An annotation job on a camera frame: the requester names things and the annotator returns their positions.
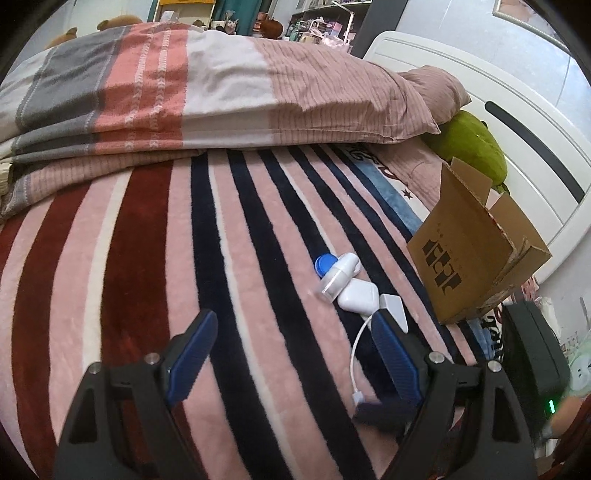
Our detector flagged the yellow white shelf cabinet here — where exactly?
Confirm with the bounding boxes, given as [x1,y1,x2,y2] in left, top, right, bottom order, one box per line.
[154,0,216,28]

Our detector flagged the white bed headboard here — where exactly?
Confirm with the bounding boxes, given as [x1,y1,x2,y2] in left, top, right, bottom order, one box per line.
[363,31,590,282]

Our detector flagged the brown teddy bear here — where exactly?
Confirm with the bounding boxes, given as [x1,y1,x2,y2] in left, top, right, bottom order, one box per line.
[46,27,77,49]
[96,14,143,31]

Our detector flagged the brown cardboard box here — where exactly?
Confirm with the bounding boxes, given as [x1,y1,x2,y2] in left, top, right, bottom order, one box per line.
[408,158,551,324]

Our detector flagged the teal curtain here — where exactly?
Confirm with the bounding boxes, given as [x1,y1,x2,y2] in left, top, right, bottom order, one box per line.
[212,0,271,25]

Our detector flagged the white bottle blue cap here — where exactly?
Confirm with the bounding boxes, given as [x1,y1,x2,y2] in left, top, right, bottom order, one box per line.
[314,253,361,303]

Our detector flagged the black box green light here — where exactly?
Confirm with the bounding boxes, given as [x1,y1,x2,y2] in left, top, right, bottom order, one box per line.
[502,301,570,442]

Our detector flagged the dark bookshelf with items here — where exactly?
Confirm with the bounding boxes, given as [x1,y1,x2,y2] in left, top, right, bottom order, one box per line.
[276,0,410,58]

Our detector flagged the white earbuds case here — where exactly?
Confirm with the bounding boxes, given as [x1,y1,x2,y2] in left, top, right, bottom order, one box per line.
[337,278,380,317]

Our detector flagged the green plush toy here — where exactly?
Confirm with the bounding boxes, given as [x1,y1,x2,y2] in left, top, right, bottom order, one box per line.
[421,110,509,193]

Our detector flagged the striped folded duvet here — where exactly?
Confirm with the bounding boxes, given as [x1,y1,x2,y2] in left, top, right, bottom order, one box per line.
[1,23,438,218]

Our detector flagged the striped plush bed blanket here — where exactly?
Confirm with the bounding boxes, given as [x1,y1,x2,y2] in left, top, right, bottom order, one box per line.
[0,142,541,480]

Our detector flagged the pink striped pillow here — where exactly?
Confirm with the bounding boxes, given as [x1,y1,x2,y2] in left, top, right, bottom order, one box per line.
[400,65,472,125]

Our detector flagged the framed wall picture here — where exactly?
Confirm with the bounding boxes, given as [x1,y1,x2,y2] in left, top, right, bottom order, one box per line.
[493,0,569,53]

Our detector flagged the white adapter with cable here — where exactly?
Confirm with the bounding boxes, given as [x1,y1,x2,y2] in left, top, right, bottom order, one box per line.
[349,294,409,406]

